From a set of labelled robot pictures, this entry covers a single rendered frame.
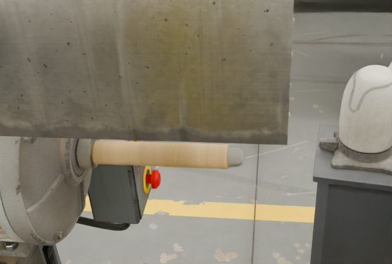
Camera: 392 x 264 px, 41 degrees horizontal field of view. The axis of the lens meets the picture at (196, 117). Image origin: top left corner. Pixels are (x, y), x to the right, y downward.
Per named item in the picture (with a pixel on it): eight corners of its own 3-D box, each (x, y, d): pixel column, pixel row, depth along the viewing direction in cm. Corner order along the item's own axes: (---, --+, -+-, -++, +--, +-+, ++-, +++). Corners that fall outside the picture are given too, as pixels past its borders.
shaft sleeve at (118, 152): (94, 168, 70) (90, 148, 68) (101, 155, 73) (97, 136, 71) (227, 173, 68) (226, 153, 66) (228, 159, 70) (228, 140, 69)
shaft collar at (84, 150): (79, 175, 70) (73, 147, 68) (89, 155, 74) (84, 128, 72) (93, 175, 70) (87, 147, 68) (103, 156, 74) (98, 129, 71)
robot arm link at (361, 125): (325, 134, 154) (332, 69, 142) (367, 113, 162) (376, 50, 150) (369, 161, 143) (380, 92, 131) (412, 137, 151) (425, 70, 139)
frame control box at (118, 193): (24, 257, 107) (-10, 158, 93) (60, 189, 125) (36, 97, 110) (140, 265, 103) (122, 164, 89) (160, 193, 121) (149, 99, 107)
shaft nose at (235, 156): (227, 169, 68) (227, 154, 66) (228, 158, 70) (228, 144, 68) (242, 170, 67) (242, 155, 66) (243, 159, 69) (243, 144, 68)
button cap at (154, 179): (140, 192, 108) (138, 177, 106) (144, 179, 111) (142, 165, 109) (158, 193, 107) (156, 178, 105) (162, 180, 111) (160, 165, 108)
